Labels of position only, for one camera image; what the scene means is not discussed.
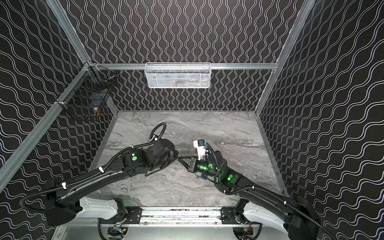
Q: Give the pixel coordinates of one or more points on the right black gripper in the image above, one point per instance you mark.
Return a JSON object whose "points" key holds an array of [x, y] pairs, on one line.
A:
{"points": [[191, 163]]}

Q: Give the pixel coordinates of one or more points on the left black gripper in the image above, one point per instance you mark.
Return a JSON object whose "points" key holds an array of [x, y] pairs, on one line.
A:
{"points": [[167, 157]]}

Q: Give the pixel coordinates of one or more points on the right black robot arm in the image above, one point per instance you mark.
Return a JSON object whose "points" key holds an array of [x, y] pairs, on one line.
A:
{"points": [[296, 217]]}

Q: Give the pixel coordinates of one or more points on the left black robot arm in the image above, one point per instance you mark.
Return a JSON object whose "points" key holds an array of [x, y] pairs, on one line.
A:
{"points": [[61, 201]]}

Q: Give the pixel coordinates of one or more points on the blue padlock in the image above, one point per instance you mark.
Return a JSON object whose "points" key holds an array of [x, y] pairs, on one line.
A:
{"points": [[204, 177]]}

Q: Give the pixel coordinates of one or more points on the red item in white basket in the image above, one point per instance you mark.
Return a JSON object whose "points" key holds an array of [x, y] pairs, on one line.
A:
{"points": [[179, 82]]}

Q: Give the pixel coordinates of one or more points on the brass object in black basket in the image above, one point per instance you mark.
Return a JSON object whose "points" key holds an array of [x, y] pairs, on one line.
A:
{"points": [[96, 112]]}

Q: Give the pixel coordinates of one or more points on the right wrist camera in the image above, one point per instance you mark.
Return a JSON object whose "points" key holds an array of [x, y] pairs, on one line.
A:
{"points": [[200, 146]]}

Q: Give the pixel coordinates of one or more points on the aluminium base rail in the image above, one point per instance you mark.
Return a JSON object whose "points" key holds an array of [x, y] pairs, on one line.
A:
{"points": [[180, 216]]}

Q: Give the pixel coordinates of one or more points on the white mesh wall basket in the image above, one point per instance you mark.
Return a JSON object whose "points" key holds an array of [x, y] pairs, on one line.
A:
{"points": [[159, 75]]}

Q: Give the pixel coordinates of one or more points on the black wire wall basket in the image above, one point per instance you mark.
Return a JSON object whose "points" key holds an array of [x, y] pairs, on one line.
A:
{"points": [[92, 91]]}

